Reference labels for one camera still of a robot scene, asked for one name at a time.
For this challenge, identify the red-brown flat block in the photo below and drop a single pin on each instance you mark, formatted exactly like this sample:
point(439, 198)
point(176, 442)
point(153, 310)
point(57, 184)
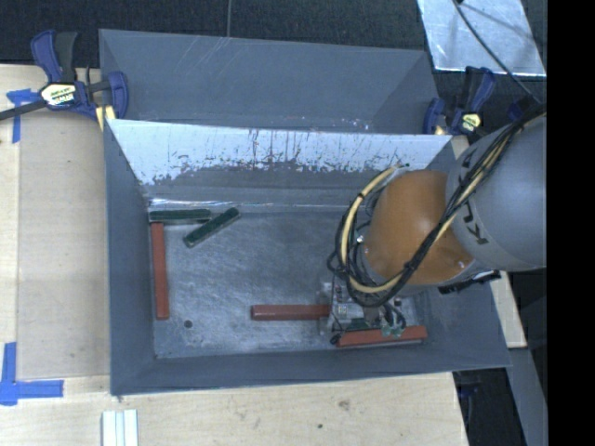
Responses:
point(160, 272)
point(367, 338)
point(288, 312)

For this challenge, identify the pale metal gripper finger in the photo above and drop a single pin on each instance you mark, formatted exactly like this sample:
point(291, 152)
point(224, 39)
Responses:
point(325, 294)
point(325, 326)

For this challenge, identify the grey metal bin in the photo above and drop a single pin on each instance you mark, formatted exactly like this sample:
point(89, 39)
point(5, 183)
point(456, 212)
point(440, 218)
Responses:
point(260, 86)

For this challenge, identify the dark green flat block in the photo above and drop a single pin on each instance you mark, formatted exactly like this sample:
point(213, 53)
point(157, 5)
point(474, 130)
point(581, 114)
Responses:
point(179, 215)
point(211, 227)

